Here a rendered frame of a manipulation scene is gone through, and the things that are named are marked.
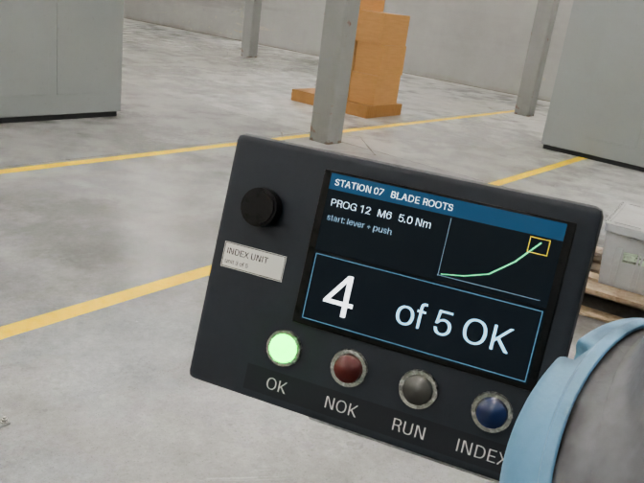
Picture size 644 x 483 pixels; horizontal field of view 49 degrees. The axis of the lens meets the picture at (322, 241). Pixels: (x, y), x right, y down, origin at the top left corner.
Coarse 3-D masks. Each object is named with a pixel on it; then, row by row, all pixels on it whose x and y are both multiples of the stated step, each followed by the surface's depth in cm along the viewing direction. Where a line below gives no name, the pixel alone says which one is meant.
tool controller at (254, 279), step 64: (256, 192) 50; (320, 192) 50; (384, 192) 48; (448, 192) 47; (512, 192) 46; (256, 256) 51; (384, 256) 48; (448, 256) 47; (512, 256) 45; (576, 256) 44; (256, 320) 51; (384, 320) 48; (448, 320) 47; (512, 320) 45; (576, 320) 45; (256, 384) 52; (320, 384) 50; (384, 384) 48; (448, 384) 47; (512, 384) 46; (448, 448) 47
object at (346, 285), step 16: (320, 256) 50; (336, 256) 49; (320, 272) 50; (336, 272) 49; (352, 272) 49; (368, 272) 49; (320, 288) 50; (336, 288) 49; (352, 288) 49; (368, 288) 49; (304, 304) 50; (320, 304) 50; (336, 304) 49; (352, 304) 49; (368, 304) 49; (320, 320) 50; (336, 320) 49; (352, 320) 49; (368, 320) 49
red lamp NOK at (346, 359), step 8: (344, 352) 49; (352, 352) 49; (336, 360) 49; (344, 360) 48; (352, 360) 48; (360, 360) 49; (336, 368) 49; (344, 368) 48; (352, 368) 48; (360, 368) 48; (336, 376) 49; (344, 376) 48; (352, 376) 48; (360, 376) 49; (344, 384) 49; (352, 384) 49
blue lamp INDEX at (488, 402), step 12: (480, 396) 46; (492, 396) 46; (504, 396) 46; (480, 408) 46; (492, 408) 45; (504, 408) 45; (480, 420) 46; (492, 420) 45; (504, 420) 45; (492, 432) 46
